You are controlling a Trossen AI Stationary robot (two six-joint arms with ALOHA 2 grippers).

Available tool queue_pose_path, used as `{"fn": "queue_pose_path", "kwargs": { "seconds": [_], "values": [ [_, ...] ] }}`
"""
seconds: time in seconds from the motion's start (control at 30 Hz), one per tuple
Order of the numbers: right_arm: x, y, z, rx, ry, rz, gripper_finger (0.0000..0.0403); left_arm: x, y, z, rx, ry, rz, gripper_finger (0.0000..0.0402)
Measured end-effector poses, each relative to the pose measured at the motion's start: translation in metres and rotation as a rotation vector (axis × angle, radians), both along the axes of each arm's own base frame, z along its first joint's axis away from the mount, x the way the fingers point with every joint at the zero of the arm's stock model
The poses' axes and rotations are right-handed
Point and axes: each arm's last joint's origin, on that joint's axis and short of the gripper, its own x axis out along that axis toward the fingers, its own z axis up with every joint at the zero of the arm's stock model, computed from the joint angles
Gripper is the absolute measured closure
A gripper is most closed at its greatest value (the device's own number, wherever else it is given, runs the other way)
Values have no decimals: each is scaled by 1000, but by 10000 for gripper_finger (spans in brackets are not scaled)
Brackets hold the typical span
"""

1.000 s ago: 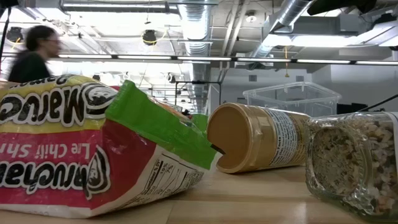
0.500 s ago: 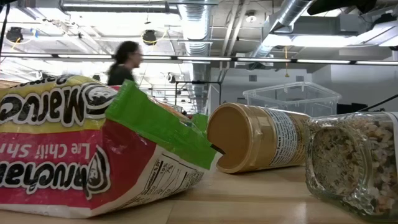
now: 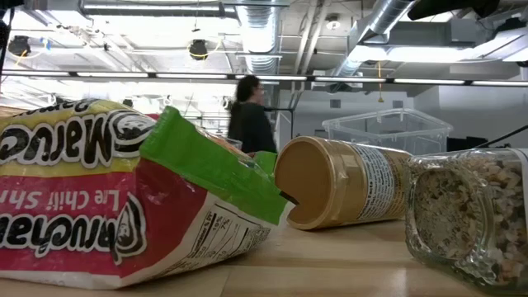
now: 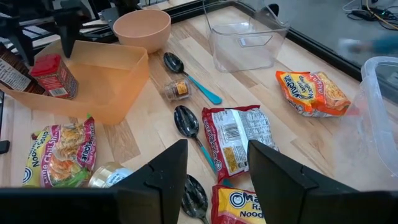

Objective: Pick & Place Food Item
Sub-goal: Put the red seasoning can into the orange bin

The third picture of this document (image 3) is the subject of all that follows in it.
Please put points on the long ceiling light rail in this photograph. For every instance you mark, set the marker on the long ceiling light rail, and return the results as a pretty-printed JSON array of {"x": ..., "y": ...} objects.
[{"x": 268, "y": 77}]

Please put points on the black background monitor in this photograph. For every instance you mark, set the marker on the black background monitor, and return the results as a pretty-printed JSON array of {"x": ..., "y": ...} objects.
[{"x": 466, "y": 143}]

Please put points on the clear plastic square container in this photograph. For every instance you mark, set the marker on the clear plastic square container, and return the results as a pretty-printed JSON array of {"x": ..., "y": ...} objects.
[{"x": 387, "y": 132}]

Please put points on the gold lidded labelled jar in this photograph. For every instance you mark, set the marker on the gold lidded labelled jar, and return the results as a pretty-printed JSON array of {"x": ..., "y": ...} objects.
[{"x": 313, "y": 181}]

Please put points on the glass seasoning jar white label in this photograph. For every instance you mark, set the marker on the glass seasoning jar white label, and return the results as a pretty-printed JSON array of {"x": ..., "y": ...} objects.
[{"x": 462, "y": 214}]

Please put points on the silver ventilation duct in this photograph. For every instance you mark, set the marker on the silver ventilation duct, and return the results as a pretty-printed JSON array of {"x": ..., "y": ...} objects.
[
  {"x": 383, "y": 16},
  {"x": 260, "y": 37}
]

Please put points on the round ceiling sensor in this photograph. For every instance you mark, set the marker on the round ceiling sensor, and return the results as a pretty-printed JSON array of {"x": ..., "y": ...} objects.
[{"x": 333, "y": 22}]

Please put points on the person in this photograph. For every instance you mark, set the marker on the person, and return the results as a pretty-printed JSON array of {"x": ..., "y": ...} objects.
[{"x": 251, "y": 123}]

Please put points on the red green ramen packet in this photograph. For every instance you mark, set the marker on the red green ramen packet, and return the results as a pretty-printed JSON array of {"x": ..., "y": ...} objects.
[{"x": 82, "y": 214}]

